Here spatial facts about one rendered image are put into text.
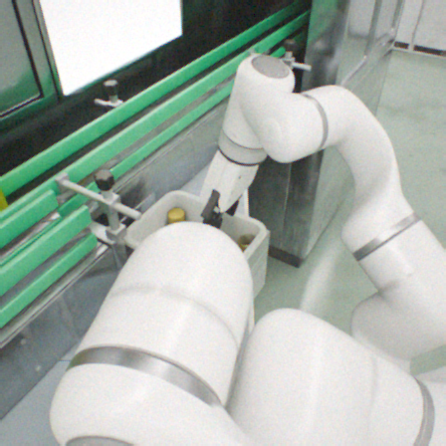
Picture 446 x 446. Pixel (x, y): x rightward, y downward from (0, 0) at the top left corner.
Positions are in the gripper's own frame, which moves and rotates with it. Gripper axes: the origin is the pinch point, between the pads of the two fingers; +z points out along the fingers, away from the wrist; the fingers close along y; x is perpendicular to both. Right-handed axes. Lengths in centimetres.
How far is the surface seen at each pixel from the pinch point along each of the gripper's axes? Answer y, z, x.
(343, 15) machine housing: -71, -12, -9
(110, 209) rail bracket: 14.7, -4.0, -12.0
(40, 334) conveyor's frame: 32.0, 7.5, -9.6
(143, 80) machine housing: -32, 9, -42
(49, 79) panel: -1.4, -4.6, -41.3
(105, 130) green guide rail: -4.5, 2.8, -30.2
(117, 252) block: 14.6, 5.7, -10.1
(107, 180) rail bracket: 14.1, -9.0, -13.2
